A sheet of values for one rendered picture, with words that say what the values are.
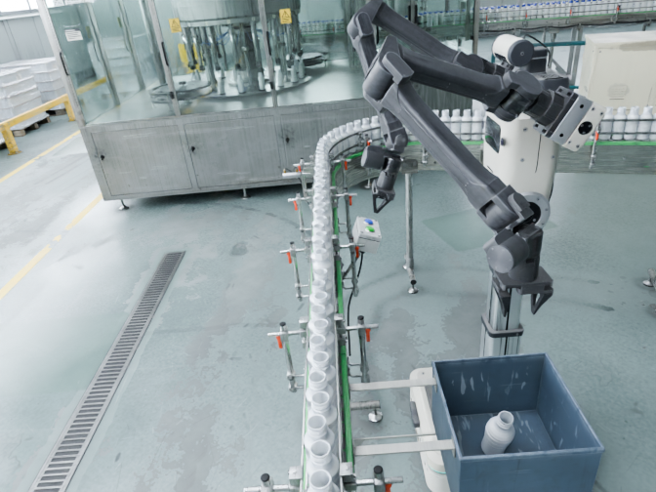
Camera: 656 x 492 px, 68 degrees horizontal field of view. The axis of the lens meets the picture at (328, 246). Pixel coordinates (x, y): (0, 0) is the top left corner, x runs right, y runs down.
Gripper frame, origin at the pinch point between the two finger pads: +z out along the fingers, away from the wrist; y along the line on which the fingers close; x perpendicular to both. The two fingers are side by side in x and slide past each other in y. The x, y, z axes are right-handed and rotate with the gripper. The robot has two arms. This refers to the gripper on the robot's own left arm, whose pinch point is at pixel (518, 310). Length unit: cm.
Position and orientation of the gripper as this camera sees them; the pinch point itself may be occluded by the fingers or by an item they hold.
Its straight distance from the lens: 113.8
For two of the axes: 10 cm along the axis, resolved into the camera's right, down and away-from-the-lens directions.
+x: -0.2, -4.6, 8.9
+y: 10.0, -0.9, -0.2
